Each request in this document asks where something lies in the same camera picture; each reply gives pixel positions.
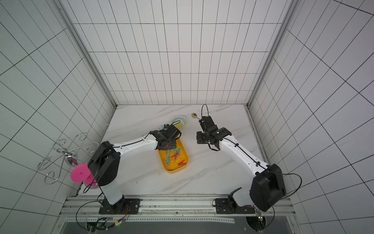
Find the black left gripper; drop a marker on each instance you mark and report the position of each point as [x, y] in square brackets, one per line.
[173, 145]

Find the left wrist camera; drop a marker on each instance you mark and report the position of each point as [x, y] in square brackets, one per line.
[171, 132]

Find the metal wire cup rack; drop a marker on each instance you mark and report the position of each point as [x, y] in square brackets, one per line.
[67, 156]

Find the yellow clothespin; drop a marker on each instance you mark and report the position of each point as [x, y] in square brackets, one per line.
[176, 158]

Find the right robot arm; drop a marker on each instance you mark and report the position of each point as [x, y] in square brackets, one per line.
[267, 187]

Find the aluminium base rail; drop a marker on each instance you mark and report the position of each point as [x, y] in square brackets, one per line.
[205, 208]

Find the yellow storage box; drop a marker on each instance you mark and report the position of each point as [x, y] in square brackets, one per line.
[173, 168]

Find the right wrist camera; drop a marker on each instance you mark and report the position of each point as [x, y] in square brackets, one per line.
[207, 124]

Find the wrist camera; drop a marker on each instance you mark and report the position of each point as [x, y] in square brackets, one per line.
[207, 124]
[171, 132]

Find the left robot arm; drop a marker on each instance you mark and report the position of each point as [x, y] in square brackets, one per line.
[105, 162]

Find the patterned small bowl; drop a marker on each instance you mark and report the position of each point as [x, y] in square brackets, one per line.
[179, 121]

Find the red clothespin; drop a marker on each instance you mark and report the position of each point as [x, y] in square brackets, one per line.
[182, 163]

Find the pink bowl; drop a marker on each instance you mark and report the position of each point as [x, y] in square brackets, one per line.
[81, 173]

